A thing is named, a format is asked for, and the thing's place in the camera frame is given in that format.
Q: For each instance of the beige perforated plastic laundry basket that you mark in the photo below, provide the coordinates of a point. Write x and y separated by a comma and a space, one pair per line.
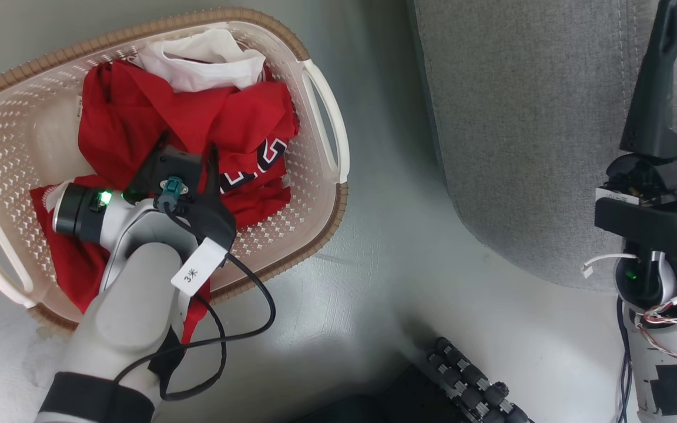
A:
21, 147

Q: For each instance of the grey fabric sofa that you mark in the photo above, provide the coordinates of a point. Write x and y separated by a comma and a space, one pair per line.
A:
520, 117

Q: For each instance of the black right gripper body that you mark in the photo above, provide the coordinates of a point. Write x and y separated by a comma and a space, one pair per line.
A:
656, 226

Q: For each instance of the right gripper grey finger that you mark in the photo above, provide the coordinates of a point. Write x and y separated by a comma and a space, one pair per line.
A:
653, 106

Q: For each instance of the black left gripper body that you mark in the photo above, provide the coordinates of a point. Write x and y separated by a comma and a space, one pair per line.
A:
141, 194

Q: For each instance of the red garment with lettering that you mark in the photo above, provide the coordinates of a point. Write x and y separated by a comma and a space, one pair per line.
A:
197, 117

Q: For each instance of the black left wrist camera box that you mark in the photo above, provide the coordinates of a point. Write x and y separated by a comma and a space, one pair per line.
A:
180, 167

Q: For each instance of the white garment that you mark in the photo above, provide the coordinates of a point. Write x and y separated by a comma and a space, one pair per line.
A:
209, 64

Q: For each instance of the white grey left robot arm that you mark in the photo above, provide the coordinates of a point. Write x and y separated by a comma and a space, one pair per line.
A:
127, 305

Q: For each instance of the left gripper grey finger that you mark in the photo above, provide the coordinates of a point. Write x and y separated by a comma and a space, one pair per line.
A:
147, 170
212, 214

